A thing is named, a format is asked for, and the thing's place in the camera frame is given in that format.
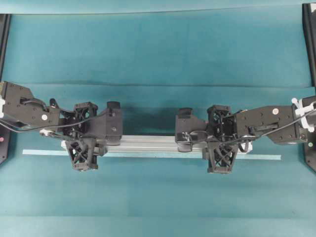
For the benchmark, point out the black frame post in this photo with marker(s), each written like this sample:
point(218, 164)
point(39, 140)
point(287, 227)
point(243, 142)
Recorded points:
point(309, 27)
point(4, 31)

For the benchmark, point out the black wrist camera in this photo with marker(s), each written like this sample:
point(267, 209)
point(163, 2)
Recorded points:
point(189, 130)
point(109, 124)

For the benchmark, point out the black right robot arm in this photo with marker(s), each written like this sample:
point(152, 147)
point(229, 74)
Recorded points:
point(283, 125)

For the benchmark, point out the light blue tape strip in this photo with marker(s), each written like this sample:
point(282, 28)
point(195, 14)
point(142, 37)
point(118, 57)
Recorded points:
point(150, 155)

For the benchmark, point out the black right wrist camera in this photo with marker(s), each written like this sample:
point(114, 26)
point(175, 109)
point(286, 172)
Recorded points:
point(189, 130)

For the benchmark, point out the black right frame post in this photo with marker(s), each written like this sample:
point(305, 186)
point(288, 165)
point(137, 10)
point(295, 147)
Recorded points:
point(309, 27)

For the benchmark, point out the silver aluminium extrusion rail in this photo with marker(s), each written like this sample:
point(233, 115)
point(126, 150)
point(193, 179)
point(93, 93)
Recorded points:
point(128, 144)

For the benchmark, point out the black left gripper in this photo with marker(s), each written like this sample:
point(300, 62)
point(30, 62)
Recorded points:
point(78, 124)

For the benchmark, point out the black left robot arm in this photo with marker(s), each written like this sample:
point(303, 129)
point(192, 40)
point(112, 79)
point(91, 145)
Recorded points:
point(21, 111)

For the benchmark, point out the teal table cloth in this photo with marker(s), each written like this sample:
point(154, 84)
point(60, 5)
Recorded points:
point(154, 64)

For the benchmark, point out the black left frame post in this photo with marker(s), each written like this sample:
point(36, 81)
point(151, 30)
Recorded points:
point(4, 31)

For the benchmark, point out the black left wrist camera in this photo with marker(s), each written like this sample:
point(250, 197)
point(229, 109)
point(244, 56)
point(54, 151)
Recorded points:
point(109, 124)

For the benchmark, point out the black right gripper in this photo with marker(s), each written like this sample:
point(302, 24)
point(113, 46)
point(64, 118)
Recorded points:
point(221, 128)

